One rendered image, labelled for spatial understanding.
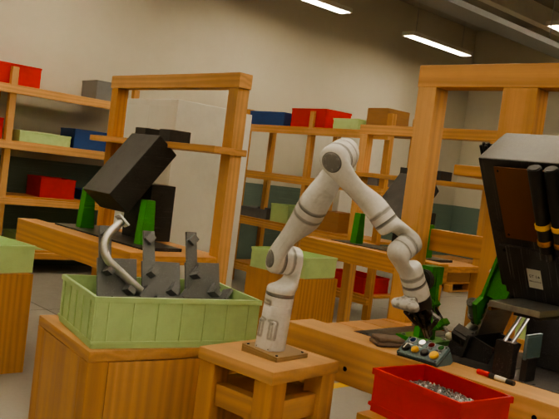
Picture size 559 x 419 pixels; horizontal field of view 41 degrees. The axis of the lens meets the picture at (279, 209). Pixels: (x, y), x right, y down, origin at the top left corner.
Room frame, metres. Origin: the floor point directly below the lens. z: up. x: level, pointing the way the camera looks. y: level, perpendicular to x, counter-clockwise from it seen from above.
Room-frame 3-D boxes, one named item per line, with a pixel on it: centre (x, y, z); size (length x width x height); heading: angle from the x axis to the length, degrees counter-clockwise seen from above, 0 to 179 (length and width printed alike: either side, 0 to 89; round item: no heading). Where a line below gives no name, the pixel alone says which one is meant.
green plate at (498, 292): (2.40, -0.76, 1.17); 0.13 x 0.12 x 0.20; 45
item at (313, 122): (8.87, -0.38, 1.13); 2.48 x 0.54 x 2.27; 43
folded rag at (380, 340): (2.47, -0.41, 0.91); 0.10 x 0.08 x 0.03; 103
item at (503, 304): (2.27, -0.84, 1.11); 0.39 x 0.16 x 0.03; 135
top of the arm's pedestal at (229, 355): (2.35, -0.03, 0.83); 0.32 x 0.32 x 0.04; 49
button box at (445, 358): (2.32, -0.51, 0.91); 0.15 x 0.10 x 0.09; 45
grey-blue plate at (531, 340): (2.22, -0.80, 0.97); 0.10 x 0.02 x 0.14; 135
